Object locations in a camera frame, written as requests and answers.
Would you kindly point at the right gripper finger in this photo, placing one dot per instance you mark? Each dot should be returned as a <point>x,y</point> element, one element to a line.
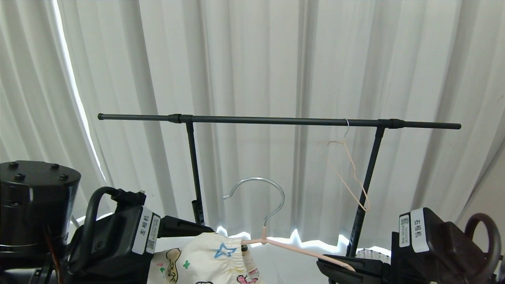
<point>375,264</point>
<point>355,278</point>

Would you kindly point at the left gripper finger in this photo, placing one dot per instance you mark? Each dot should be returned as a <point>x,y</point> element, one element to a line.
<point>177,228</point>

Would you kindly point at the cream printed garment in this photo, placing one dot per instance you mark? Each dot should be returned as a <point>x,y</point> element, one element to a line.
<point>205,260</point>

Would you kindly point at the pink clothes hanger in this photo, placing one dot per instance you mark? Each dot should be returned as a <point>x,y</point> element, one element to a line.
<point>353,169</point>
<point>300,251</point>

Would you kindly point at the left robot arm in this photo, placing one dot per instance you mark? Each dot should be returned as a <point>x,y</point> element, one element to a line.
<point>35,205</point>

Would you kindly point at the white laundry basket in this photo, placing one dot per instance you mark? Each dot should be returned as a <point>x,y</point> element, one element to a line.
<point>375,255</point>

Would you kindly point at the black clothes rack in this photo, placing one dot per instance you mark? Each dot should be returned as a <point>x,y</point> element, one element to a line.
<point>276,120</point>

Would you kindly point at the white curtain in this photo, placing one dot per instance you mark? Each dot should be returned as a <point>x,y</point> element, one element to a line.
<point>252,59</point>

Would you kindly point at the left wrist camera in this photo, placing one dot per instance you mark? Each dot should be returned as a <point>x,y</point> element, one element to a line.
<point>114,240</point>

